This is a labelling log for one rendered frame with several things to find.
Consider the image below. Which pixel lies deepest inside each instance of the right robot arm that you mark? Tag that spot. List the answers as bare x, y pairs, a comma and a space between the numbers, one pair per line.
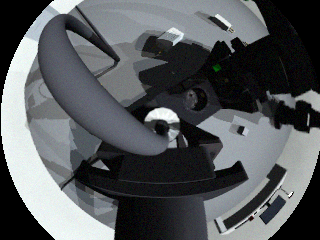
285, 67

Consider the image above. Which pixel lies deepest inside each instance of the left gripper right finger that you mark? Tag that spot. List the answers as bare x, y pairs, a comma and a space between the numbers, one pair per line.
197, 137

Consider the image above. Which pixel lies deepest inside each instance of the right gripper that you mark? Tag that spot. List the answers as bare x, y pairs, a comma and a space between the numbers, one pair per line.
247, 100

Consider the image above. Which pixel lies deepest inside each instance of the small white cube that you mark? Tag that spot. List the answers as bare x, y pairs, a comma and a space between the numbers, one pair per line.
244, 131

